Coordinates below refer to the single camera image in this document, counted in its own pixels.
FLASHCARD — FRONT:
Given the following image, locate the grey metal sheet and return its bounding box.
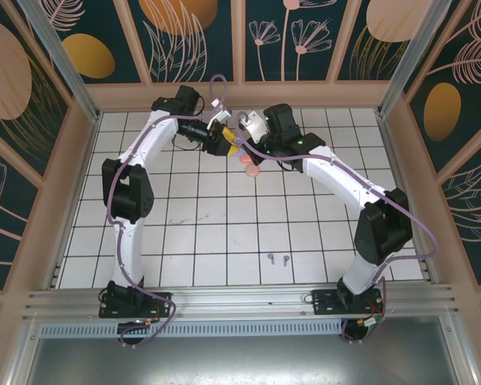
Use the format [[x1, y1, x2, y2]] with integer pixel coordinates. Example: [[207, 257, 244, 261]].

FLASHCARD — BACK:
[[7, 315, 481, 385]]

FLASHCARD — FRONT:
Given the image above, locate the aluminium corner post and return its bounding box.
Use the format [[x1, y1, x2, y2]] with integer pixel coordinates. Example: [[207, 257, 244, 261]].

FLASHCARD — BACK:
[[15, 0, 102, 124], [378, 0, 440, 118]]

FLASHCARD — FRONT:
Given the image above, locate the aluminium mounting rail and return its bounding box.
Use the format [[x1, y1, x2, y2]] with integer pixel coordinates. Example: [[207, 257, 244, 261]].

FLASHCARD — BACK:
[[22, 283, 462, 322]]

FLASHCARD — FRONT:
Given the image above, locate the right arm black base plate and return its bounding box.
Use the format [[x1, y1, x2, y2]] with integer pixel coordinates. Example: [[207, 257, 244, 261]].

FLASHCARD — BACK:
[[311, 287, 386, 316]]

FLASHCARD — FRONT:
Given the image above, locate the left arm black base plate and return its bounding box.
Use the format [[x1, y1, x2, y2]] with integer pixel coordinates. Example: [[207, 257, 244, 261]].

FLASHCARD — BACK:
[[99, 291, 172, 319]]

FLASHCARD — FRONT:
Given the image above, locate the slotted grey cable duct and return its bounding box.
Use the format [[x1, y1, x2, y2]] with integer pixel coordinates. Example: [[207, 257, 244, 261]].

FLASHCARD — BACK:
[[38, 322, 345, 338]]

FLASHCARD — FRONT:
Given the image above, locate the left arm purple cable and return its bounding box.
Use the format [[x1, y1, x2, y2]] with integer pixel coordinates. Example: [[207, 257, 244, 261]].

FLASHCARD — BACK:
[[106, 75, 230, 351]]

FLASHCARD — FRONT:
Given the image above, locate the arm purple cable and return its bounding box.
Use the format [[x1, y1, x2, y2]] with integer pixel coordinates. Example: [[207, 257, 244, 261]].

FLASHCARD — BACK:
[[238, 111, 440, 346], [106, 75, 230, 351]]

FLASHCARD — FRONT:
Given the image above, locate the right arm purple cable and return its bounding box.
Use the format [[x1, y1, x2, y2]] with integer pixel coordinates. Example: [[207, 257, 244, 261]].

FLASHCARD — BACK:
[[238, 111, 440, 346]]

